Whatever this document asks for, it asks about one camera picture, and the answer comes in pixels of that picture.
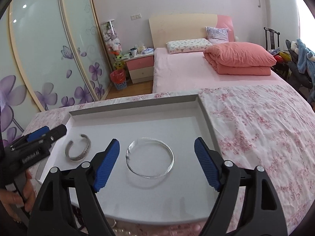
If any person's left hand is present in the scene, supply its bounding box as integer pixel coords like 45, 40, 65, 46
0, 170, 37, 224

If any lilac patterned pillow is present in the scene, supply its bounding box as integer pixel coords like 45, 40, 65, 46
205, 27, 229, 44

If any folded coral duvet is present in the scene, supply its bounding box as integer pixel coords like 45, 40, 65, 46
203, 42, 277, 76

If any black white mug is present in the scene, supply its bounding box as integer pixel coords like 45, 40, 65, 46
130, 47, 138, 57

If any pink floral bed sheet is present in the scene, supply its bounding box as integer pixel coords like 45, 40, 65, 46
23, 84, 315, 236

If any clear tube of plush toys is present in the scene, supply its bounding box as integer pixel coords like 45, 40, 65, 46
100, 20, 122, 70

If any pink white nightstand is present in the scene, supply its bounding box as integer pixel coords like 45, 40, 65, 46
125, 52, 154, 84

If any blue plush bathrobe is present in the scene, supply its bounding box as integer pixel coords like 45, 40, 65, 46
291, 38, 314, 84

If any floral sliding door wardrobe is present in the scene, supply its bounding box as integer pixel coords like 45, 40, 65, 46
1, 0, 110, 145

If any dark wooden chair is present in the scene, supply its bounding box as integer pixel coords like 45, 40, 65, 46
264, 27, 280, 51

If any wide silver cuff bangle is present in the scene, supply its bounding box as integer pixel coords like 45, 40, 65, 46
65, 134, 91, 162

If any white patterned pillow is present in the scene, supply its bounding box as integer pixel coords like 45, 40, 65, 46
166, 38, 212, 54

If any pink bed with headboard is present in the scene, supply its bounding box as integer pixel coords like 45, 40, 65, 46
149, 13, 285, 93

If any grey shallow cardboard tray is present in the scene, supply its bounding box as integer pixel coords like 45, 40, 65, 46
38, 94, 219, 225

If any thin silver bangle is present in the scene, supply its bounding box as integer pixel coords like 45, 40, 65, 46
125, 137, 175, 180

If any black office chair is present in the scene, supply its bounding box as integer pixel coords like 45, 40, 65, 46
285, 40, 311, 100

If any white wall socket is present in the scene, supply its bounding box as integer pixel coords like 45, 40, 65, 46
131, 14, 142, 20

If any red lined waste basket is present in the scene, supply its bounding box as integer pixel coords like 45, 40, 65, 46
110, 69, 127, 90

